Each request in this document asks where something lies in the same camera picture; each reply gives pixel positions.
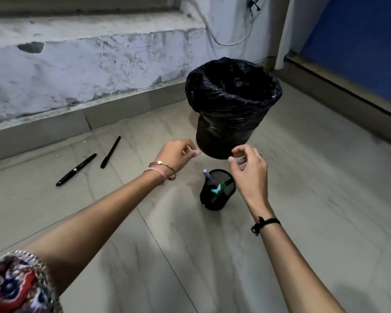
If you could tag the person's right hand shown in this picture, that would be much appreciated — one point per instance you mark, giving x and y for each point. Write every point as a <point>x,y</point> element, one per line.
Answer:
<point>251,179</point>

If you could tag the person's left hand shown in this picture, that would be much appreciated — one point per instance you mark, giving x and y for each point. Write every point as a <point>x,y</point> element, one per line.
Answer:
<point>172,154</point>

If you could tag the person's right thumb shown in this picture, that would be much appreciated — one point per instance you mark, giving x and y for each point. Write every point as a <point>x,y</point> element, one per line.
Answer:
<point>232,164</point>

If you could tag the person's left fingers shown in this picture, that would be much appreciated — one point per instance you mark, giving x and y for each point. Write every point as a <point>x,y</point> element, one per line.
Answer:
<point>190,150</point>

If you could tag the person's left forearm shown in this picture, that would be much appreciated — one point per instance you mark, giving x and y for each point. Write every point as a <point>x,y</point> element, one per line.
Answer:
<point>101,218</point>

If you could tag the person's right forearm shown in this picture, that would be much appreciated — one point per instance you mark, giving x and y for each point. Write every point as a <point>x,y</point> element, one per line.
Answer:
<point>293,267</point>

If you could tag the black trash bin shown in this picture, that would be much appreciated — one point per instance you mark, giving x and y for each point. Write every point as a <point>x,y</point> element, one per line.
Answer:
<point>226,140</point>

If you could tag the light blue pen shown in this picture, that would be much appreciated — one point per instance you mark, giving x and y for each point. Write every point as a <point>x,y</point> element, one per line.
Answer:
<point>208,177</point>

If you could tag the green capped marker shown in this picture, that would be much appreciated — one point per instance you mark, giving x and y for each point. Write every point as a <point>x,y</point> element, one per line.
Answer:
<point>219,189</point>

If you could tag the pink wristband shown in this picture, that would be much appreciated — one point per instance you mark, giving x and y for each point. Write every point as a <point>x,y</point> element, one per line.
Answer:
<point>160,172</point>

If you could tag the black mesh pen holder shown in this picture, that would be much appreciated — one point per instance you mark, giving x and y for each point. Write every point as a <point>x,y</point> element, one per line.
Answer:
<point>215,200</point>

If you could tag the black thread wristband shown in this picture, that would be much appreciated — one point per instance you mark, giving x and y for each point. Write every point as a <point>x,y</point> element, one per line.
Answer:
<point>267,222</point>

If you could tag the black plastic bin liner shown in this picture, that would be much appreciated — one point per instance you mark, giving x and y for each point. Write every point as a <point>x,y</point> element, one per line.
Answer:
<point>234,91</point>

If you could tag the slim black pen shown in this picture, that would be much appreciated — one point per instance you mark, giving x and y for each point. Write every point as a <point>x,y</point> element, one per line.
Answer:
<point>110,152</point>

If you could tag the thick black pen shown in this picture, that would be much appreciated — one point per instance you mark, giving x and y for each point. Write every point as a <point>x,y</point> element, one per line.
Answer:
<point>76,170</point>

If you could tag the brown door threshold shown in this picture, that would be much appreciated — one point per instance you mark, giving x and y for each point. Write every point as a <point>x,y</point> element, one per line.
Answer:
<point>345,91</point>

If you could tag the blue door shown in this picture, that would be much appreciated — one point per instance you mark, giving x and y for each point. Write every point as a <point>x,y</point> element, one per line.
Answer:
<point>355,39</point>

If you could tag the red patterned sleeve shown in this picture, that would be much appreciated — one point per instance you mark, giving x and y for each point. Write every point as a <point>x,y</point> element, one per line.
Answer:
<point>16,283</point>

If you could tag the white door frame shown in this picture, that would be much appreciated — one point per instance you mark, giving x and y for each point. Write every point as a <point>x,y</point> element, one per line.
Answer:
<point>288,29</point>

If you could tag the black wall plug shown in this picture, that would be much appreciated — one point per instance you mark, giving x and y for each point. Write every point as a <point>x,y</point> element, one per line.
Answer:
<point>253,3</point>

